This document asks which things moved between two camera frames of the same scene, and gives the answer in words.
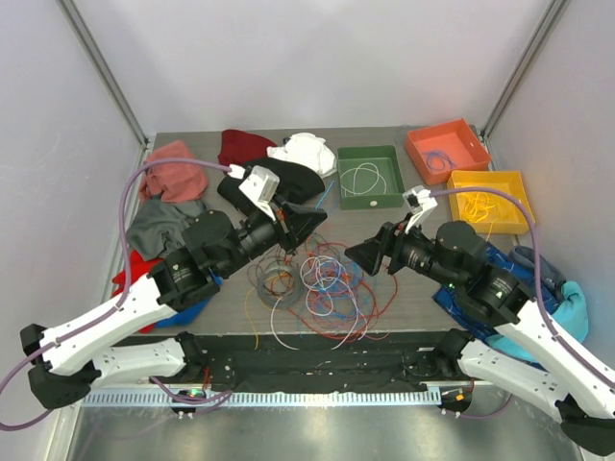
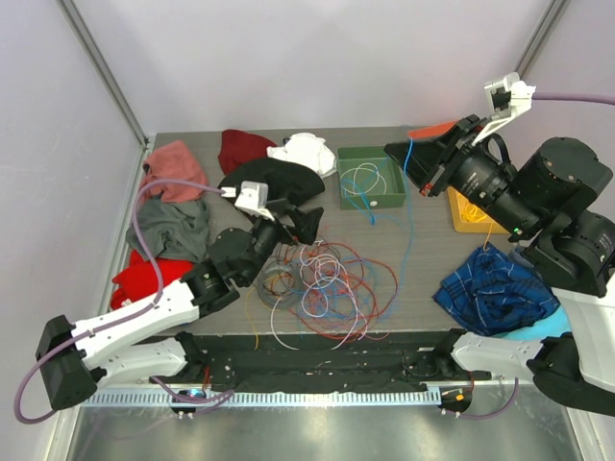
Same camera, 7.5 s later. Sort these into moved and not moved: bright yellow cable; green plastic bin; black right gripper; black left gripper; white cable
Moved: black right gripper
Not moved: white cable; green plastic bin; black left gripper; bright yellow cable
